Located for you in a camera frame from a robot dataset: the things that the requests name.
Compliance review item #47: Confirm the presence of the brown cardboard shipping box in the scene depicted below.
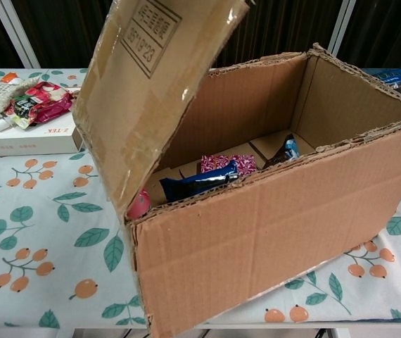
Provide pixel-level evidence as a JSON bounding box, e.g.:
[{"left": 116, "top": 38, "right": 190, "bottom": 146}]
[{"left": 72, "top": 0, "right": 401, "bottom": 338}]

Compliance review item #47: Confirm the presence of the flat white carton box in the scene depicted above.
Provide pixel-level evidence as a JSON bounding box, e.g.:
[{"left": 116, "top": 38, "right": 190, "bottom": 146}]
[{"left": 0, "top": 86, "right": 84, "bottom": 158}]

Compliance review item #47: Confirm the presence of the pink patterned packet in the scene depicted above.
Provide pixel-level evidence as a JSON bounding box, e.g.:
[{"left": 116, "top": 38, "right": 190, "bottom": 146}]
[{"left": 200, "top": 154, "right": 257, "bottom": 177}]

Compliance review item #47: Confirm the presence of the dark blue snack packet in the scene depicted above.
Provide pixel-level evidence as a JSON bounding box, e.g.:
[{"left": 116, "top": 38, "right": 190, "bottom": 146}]
[{"left": 159, "top": 160, "right": 240, "bottom": 204}]

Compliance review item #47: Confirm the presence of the pink round object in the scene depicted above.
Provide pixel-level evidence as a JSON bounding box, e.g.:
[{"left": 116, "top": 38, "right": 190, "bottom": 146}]
[{"left": 127, "top": 189, "right": 151, "bottom": 219}]

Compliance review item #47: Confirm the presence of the blue black wrapper packet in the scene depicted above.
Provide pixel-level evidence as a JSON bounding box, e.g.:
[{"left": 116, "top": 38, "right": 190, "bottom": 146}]
[{"left": 262, "top": 133, "right": 300, "bottom": 170}]

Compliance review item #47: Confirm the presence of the floral fruit print tablecloth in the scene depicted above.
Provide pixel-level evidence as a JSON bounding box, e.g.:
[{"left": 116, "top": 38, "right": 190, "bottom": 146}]
[{"left": 0, "top": 66, "right": 401, "bottom": 330}]

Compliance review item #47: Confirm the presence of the red pink snack bag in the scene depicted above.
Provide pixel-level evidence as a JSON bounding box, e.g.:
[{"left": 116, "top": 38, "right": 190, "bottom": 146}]
[{"left": 27, "top": 80, "right": 75, "bottom": 125}]

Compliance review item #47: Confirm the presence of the dark pleated curtain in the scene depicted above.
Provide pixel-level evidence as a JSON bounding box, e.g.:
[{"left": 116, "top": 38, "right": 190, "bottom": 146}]
[{"left": 0, "top": 0, "right": 401, "bottom": 70}]

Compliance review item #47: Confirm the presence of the black spouted drink pouch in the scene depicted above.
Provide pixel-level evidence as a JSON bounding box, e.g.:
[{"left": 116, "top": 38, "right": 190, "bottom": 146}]
[{"left": 0, "top": 95, "right": 39, "bottom": 131}]

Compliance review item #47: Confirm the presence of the orange snack packet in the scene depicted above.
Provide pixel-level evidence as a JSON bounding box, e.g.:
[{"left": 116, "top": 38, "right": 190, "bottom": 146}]
[{"left": 1, "top": 71, "right": 22, "bottom": 85}]

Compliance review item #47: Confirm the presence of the white slanted frame post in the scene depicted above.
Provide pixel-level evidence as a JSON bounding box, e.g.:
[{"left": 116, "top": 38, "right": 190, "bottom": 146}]
[
  {"left": 329, "top": 0, "right": 362, "bottom": 54},
  {"left": 0, "top": 0, "right": 42, "bottom": 68}
]

